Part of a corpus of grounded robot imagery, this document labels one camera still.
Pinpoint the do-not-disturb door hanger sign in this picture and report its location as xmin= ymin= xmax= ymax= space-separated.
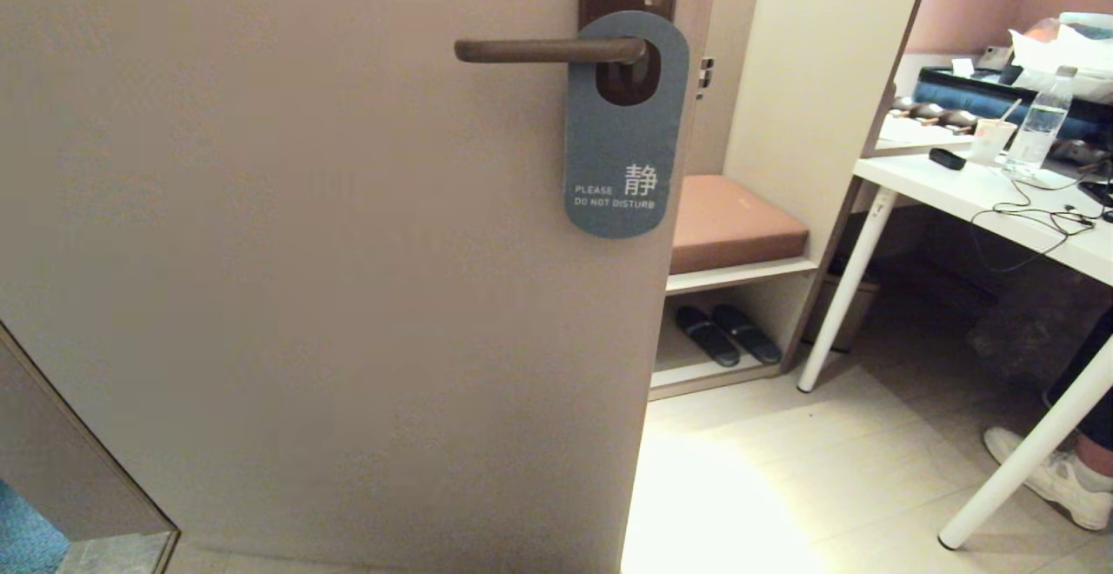
xmin=564 ymin=10 xmax=690 ymax=239

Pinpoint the beige door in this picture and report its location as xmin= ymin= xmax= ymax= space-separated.
xmin=0 ymin=0 xmax=723 ymax=574

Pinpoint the brown seat cushion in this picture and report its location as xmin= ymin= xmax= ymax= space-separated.
xmin=670 ymin=175 xmax=811 ymax=276

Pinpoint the beige waste bin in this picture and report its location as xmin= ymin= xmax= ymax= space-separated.
xmin=804 ymin=252 xmax=875 ymax=350

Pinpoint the cream bench cabinet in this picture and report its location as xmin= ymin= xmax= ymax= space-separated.
xmin=648 ymin=0 xmax=940 ymax=401

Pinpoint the white table with round legs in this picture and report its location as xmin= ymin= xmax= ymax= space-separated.
xmin=798 ymin=148 xmax=1113 ymax=550

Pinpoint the dark blue bag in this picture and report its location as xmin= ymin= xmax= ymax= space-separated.
xmin=917 ymin=66 xmax=1113 ymax=140

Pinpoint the white paper cup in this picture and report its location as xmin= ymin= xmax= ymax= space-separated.
xmin=970 ymin=98 xmax=1025 ymax=167

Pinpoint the grey plastic bag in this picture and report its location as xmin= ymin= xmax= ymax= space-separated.
xmin=970 ymin=278 xmax=1079 ymax=384

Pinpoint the clear plastic water bottle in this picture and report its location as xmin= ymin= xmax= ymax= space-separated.
xmin=1007 ymin=65 xmax=1079 ymax=177

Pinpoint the white plastic bag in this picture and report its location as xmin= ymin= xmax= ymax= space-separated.
xmin=1009 ymin=11 xmax=1113 ymax=105

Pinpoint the leg in black trousers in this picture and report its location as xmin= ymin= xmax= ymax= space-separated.
xmin=1048 ymin=311 xmax=1113 ymax=453

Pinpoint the bronze door handle lever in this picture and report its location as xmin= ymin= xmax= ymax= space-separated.
xmin=453 ymin=37 xmax=649 ymax=65

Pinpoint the thin black cable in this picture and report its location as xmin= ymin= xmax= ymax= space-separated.
xmin=970 ymin=170 xmax=1113 ymax=275

